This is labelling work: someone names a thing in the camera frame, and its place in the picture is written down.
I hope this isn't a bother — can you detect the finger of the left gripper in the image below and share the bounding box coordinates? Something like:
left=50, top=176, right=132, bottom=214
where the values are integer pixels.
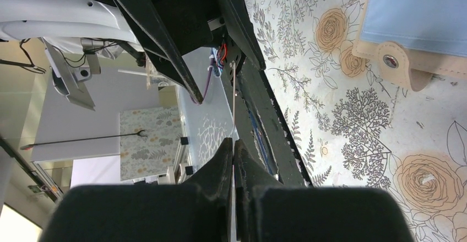
left=113, top=0, right=204, bottom=104
left=217, top=0, right=266, bottom=70

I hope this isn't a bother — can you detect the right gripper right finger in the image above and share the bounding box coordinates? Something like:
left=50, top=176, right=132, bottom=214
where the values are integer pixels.
left=233, top=140, right=412, bottom=241

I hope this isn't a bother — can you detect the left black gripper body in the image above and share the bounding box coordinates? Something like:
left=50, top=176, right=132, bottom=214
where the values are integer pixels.
left=150, top=0, right=226, bottom=55

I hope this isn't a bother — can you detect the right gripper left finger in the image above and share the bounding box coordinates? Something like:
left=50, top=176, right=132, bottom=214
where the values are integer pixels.
left=40, top=138, right=234, bottom=241

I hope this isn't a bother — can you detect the beige card holder wallet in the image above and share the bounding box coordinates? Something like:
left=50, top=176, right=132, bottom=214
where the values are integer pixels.
left=352, top=0, right=466, bottom=92

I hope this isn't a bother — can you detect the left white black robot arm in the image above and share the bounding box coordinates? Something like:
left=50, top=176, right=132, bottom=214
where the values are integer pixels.
left=1, top=0, right=265, bottom=110

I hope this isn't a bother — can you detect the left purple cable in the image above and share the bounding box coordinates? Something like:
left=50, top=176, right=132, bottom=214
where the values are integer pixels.
left=189, top=57, right=216, bottom=106

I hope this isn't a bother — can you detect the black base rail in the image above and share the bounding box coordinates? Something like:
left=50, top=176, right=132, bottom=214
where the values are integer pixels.
left=221, top=39, right=312, bottom=187

